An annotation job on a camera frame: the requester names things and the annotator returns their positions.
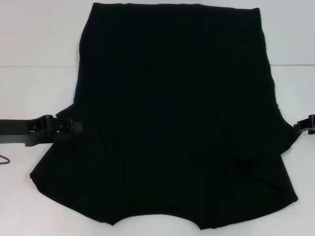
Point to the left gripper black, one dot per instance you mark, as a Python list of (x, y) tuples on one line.
[(13, 130)]

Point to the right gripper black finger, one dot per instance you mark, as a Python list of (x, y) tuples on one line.
[(304, 125), (311, 132)]

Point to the black t-shirt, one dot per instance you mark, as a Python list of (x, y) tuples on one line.
[(172, 98)]

